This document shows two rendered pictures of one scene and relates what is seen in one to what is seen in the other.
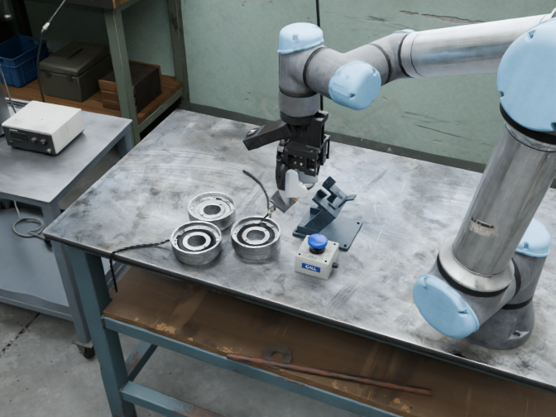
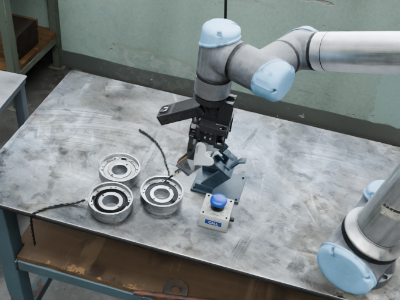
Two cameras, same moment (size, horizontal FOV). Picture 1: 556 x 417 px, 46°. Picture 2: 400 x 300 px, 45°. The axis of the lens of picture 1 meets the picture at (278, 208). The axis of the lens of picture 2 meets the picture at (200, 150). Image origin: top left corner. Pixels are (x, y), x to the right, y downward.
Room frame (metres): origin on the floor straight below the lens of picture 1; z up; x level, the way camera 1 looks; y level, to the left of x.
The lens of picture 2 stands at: (0.23, 0.17, 1.70)
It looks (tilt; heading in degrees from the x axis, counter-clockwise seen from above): 41 degrees down; 346
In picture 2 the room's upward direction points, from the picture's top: 8 degrees clockwise
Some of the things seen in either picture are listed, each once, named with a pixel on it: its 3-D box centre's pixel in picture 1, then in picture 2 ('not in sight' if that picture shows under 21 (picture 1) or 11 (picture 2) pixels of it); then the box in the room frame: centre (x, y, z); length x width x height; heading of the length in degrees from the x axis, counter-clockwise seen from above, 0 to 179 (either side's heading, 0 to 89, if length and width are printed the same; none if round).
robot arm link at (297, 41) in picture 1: (301, 59); (219, 51); (1.04, -0.04, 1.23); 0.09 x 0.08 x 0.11; 42
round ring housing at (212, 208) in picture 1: (212, 213); (119, 172); (1.14, 0.15, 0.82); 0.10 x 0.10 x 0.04
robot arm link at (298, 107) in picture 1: (299, 98); (213, 84); (1.05, -0.04, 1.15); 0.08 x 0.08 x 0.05
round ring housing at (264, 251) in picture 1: (256, 238); (161, 196); (1.05, 0.05, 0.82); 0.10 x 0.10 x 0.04
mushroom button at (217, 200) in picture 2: (317, 247); (217, 205); (0.99, -0.08, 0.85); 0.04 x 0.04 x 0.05
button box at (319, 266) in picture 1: (319, 257); (218, 213); (0.98, -0.08, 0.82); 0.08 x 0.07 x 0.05; 68
